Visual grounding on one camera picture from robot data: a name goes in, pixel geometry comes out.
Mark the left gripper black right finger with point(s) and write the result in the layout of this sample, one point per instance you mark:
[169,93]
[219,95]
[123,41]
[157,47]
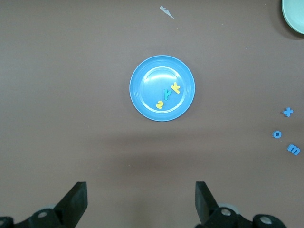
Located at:
[207,211]

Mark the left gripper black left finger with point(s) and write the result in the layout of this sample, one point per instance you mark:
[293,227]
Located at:
[70,206]

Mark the yellow foam letter s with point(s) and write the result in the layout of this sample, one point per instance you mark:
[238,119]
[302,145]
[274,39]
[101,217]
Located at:
[159,104]

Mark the teal foam letter y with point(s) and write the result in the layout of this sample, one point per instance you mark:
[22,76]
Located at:
[167,95]

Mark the yellow foam letter k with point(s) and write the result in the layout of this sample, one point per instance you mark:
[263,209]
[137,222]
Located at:
[176,88]

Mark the blue foam letter o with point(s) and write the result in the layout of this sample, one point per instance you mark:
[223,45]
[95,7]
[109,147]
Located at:
[273,134]

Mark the blue foam letter m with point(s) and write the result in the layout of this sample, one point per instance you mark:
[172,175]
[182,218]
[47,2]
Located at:
[293,149]

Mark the brown table cover sheet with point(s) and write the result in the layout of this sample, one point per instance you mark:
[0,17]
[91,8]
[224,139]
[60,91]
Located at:
[71,95]

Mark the blue foam letter x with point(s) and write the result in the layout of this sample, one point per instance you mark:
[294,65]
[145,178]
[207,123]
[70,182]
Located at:
[288,112]

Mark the blue round plate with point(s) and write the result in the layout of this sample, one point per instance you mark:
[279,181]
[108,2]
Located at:
[142,89]

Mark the small white paper scrap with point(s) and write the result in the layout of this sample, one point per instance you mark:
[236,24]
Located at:
[166,11]

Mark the pale green round plate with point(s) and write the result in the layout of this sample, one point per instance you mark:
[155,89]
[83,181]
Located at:
[294,14]

